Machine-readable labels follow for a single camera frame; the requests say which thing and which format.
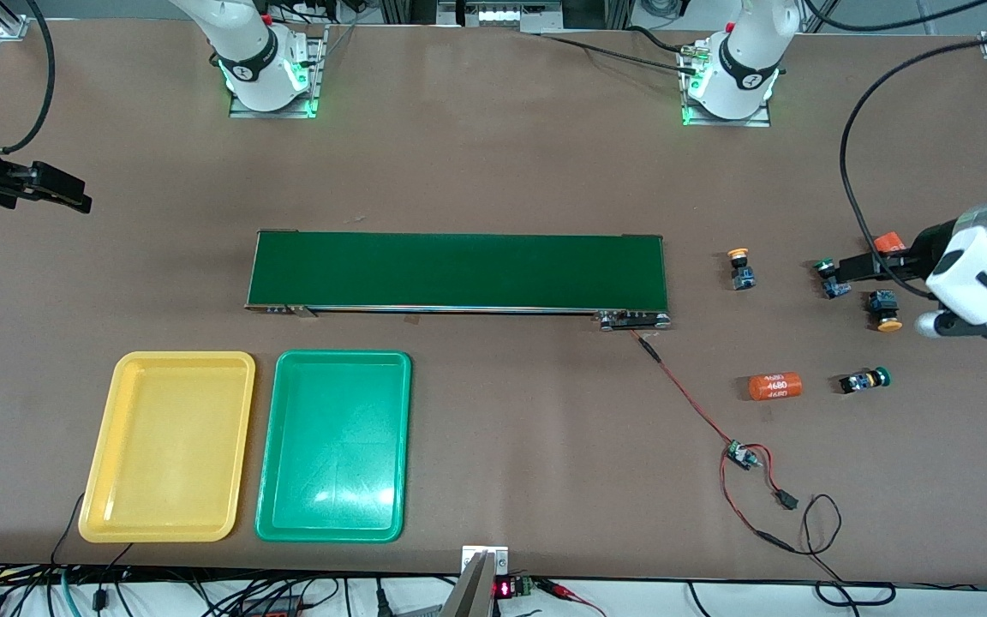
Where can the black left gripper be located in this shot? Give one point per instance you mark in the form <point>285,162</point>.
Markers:
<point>932,242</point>

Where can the green push button switch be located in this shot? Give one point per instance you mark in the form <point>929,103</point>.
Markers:
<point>834,290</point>
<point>862,380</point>

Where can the yellow push button switch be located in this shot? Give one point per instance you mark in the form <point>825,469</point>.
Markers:
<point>742,274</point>
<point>885,308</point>

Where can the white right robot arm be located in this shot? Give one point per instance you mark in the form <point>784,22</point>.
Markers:
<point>249,60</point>

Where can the small controller circuit board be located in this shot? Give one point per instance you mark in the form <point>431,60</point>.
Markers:
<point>742,454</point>

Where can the red black power lead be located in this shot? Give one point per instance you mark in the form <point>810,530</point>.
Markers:
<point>789,500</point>

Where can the yellow plastic tray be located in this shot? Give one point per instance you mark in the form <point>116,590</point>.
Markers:
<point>168,446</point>

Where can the green plastic tray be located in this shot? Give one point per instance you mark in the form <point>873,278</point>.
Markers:
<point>335,446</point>

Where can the green conveyor belt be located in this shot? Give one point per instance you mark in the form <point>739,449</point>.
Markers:
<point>459,270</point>

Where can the red clip lead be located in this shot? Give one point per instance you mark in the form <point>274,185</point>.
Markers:
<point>566,590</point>

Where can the red digit display module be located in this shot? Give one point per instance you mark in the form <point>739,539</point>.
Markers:
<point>506,589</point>

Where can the grey metal pole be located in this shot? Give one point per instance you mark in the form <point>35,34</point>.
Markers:
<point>468,596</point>

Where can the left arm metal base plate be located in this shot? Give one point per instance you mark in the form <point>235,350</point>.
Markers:
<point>733,122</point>

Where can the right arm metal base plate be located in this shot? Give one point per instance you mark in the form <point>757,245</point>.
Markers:
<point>315,77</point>

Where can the aluminium frame rack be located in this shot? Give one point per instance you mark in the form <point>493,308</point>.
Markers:
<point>502,13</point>

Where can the small metal table bracket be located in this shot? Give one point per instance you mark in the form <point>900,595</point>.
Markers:
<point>498,557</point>

